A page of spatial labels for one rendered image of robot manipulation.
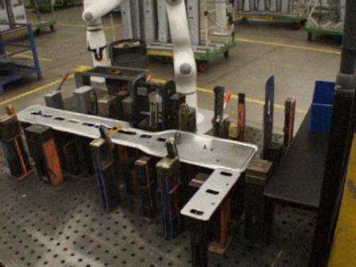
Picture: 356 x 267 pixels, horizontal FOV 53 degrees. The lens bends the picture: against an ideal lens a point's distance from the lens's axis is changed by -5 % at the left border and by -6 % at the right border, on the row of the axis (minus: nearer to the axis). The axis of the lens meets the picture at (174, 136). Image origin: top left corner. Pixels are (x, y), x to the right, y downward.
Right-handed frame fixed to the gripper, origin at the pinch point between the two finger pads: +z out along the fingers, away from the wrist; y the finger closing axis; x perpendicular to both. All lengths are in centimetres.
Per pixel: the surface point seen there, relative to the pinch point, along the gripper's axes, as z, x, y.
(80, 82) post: 15.3, -9.8, 9.6
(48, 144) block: 29, 26, 46
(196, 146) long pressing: 24, 85, 1
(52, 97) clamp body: 19.3, -10.3, 28.5
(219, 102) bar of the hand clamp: 10, 83, -14
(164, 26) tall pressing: 65, -328, -273
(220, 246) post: 53, 113, 14
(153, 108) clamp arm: 16, 54, 1
